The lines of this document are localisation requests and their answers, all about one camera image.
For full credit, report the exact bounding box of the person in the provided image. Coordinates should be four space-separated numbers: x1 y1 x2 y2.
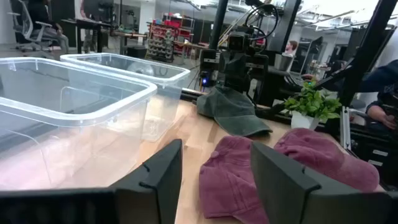
357 58 398 131
27 0 71 52
284 39 299 58

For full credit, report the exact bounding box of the green plant in white pot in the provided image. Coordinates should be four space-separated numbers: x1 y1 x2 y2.
283 79 343 131

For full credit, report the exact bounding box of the silver aluminium profile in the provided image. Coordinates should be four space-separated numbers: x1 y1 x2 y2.
340 105 353 151

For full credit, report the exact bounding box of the black aluminium extrusion frame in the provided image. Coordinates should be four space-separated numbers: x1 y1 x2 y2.
180 0 398 150

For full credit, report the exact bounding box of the clear plastic storage bin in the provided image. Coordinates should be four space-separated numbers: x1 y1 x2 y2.
59 52 191 143
0 57 159 191

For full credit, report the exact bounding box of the red shelf rack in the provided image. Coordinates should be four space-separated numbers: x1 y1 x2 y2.
148 12 195 60

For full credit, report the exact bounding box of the maroon baseball cap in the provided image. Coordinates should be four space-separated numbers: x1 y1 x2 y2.
273 127 381 193
198 135 271 224

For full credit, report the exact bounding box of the grey office chair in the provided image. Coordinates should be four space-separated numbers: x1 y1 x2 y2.
7 0 63 52

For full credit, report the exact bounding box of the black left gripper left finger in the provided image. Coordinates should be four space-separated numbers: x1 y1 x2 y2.
109 139 183 224

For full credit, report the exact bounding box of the black desk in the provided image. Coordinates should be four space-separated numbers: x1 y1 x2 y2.
60 17 113 54

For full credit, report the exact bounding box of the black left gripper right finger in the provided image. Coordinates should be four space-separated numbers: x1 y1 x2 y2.
251 142 322 224

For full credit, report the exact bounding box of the grey stacked organiser rack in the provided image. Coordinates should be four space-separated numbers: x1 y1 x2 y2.
146 29 175 63

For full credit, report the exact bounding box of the black drawer cabinet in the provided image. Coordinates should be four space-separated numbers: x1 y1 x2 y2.
349 124 398 187

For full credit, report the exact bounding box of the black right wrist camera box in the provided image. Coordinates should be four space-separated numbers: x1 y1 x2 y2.
228 33 250 52

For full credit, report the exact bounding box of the dark green baseball cap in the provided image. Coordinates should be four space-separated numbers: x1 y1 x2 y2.
196 85 274 138

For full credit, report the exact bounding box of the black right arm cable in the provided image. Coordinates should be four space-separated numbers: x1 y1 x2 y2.
244 2 280 54

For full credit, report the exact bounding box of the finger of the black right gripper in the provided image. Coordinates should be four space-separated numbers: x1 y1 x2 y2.
218 62 234 91
233 62 249 91

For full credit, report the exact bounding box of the silver metal cup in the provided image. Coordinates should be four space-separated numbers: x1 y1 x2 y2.
273 53 295 72

